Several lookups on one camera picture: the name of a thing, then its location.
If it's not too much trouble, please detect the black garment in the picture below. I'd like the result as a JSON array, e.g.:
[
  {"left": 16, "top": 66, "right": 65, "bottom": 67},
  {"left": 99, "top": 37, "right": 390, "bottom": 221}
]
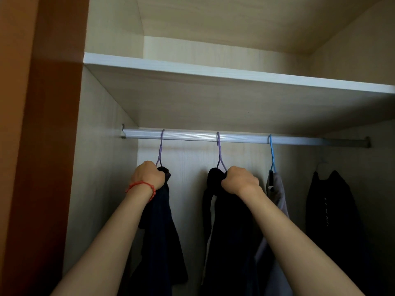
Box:
[{"left": 200, "top": 168, "right": 263, "bottom": 296}]

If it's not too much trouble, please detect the person's right forearm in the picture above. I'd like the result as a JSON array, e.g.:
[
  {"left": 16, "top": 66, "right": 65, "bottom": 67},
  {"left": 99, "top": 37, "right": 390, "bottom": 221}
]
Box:
[{"left": 239, "top": 185, "right": 365, "bottom": 296}]

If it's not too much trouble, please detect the person's left forearm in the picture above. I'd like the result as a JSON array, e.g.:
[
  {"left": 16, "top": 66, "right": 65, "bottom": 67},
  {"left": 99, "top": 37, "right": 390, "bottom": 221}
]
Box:
[{"left": 51, "top": 184, "right": 154, "bottom": 296}]

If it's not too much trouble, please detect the purple clothes hanger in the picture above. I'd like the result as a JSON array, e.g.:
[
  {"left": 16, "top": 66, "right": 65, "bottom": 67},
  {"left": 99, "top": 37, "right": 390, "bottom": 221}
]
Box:
[
  {"left": 155, "top": 129, "right": 165, "bottom": 167},
  {"left": 216, "top": 131, "right": 228, "bottom": 172}
]

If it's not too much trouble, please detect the person's right hand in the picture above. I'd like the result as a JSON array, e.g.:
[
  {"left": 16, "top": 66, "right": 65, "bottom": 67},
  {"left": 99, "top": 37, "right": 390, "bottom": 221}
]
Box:
[{"left": 221, "top": 166, "right": 260, "bottom": 196}]

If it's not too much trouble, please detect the silver closet rod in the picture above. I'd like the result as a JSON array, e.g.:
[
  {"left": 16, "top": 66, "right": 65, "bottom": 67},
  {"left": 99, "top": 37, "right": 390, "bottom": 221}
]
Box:
[{"left": 121, "top": 124, "right": 371, "bottom": 148}]

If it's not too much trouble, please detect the black jacket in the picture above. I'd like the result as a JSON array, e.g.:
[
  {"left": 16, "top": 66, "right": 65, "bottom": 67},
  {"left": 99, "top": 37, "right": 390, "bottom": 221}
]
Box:
[{"left": 305, "top": 170, "right": 381, "bottom": 296}]

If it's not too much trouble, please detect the white wardrobe shelf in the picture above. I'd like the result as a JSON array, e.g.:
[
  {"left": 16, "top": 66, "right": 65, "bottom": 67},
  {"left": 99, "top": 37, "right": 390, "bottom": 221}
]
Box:
[{"left": 83, "top": 52, "right": 395, "bottom": 136}]

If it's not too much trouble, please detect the blue clothes hanger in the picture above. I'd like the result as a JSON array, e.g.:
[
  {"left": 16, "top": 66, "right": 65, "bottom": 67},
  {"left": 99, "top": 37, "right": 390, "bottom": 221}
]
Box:
[{"left": 268, "top": 134, "right": 277, "bottom": 173}]

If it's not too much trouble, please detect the grey garment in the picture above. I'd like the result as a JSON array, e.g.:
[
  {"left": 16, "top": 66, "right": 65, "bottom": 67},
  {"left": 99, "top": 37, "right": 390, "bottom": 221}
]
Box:
[{"left": 254, "top": 170, "right": 294, "bottom": 296}]

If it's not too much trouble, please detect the dark navy garment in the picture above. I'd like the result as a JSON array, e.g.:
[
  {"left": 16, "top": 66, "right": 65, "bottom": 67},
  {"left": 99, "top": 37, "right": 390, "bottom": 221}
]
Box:
[{"left": 128, "top": 166, "right": 189, "bottom": 296}]

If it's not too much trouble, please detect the red bead bracelet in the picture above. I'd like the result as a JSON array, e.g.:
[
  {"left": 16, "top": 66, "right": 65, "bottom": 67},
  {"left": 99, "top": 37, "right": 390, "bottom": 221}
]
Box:
[{"left": 125, "top": 181, "right": 157, "bottom": 203}]

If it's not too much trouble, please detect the brown wardrobe door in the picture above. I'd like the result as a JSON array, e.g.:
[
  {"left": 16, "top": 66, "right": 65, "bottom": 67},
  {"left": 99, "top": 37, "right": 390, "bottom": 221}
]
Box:
[{"left": 0, "top": 0, "right": 90, "bottom": 296}]

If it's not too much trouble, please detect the person's left hand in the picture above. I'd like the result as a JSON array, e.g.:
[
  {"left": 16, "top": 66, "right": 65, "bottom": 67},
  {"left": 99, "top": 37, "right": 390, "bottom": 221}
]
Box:
[{"left": 130, "top": 161, "right": 166, "bottom": 191}]

